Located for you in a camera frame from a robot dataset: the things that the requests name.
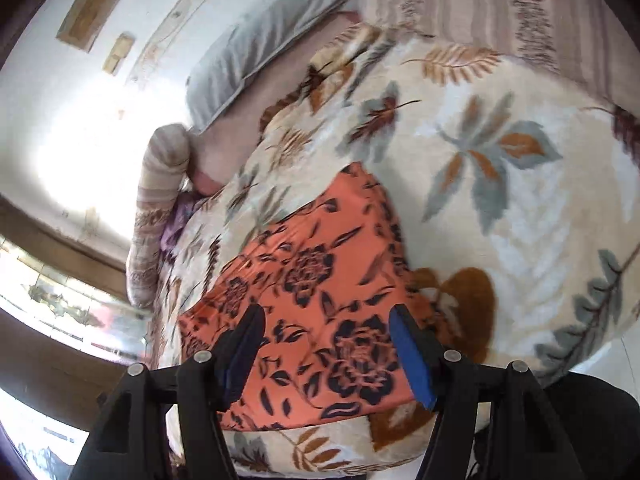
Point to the grey pillow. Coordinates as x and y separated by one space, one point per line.
265 30

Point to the purple floral cloth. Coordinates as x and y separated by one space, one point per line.
185 206

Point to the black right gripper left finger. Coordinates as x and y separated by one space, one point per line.
129 439

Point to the striped floral beige pillow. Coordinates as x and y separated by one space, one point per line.
163 169

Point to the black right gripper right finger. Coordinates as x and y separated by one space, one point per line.
490 422

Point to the orange black floral garment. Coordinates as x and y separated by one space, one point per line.
326 276

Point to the stained glass window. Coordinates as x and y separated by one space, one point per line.
70 311

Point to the pink brown bed sheet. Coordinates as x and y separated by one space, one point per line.
220 150

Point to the cream leaf-pattern fleece blanket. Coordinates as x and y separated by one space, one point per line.
517 194

